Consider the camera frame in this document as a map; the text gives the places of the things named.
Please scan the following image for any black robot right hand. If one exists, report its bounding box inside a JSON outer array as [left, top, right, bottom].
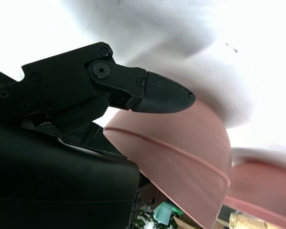
[[0, 42, 196, 229]]

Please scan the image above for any pink plastic bowl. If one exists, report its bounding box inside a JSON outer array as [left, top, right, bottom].
[[223, 159, 286, 225], [103, 128, 231, 229], [104, 99, 232, 186]]

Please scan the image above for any teal cup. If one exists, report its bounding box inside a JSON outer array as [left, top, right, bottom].
[[154, 201, 176, 225]]

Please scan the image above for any beige bread roll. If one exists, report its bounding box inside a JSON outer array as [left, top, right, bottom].
[[229, 211, 277, 229]]

